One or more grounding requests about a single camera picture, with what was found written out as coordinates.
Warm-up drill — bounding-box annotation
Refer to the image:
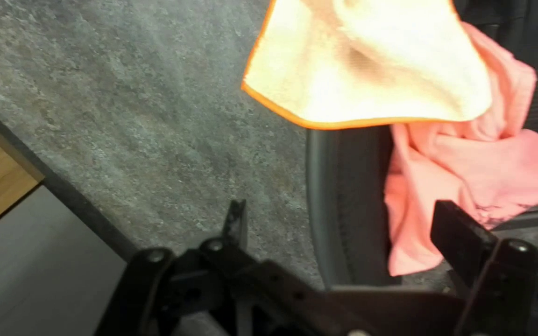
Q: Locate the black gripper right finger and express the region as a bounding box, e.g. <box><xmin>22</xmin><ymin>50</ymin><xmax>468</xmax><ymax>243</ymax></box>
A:
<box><xmin>429</xmin><ymin>200</ymin><xmax>496</xmax><ymax>286</ymax></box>

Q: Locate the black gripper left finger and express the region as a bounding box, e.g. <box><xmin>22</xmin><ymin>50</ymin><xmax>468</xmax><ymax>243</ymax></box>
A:
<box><xmin>221</xmin><ymin>200</ymin><xmax>248</xmax><ymax>248</ymax></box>

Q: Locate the pink cloth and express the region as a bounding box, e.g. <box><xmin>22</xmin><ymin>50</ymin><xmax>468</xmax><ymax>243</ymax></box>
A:
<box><xmin>384</xmin><ymin>26</ymin><xmax>538</xmax><ymax>276</ymax></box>

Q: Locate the orange cloth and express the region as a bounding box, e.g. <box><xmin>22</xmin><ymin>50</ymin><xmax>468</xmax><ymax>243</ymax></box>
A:
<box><xmin>242</xmin><ymin>0</ymin><xmax>490</xmax><ymax>129</ymax></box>

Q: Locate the black mesh chair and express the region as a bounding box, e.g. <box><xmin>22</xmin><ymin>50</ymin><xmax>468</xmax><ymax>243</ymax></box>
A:
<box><xmin>306</xmin><ymin>0</ymin><xmax>538</xmax><ymax>286</ymax></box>

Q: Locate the stainless dishwasher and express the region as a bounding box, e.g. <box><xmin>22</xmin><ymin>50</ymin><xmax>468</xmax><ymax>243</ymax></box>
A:
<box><xmin>0</xmin><ymin>187</ymin><xmax>124</xmax><ymax>336</ymax></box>

